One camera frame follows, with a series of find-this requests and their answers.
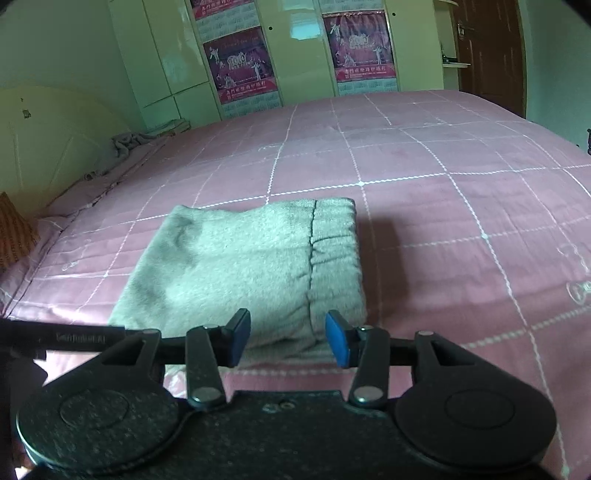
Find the dark brown wooden door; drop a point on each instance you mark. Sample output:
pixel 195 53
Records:
pixel 494 50

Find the pink quilted bedspread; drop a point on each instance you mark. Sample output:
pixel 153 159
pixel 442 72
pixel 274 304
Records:
pixel 438 207

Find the crumpled grey cloth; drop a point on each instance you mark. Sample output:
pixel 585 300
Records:
pixel 129 145

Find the pale corner shelf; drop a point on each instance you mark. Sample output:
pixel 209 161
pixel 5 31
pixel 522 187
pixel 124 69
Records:
pixel 450 41

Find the wall poster with figures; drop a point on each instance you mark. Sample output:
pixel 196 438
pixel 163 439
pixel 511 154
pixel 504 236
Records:
pixel 221 8
pixel 362 50
pixel 242 69
pixel 351 4

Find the green pants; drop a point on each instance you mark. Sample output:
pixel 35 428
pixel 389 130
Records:
pixel 231 267

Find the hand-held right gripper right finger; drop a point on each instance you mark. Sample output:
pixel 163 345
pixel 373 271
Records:
pixel 337 341

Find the pale green headboard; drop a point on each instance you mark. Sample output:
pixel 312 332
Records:
pixel 51 143

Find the orange patterned pillow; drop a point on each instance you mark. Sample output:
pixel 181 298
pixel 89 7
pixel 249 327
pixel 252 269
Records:
pixel 14 230

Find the pale green wardrobe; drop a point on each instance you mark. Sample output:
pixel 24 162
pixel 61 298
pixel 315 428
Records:
pixel 171 55

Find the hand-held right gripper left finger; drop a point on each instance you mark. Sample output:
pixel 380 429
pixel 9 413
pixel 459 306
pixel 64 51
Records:
pixel 240 339

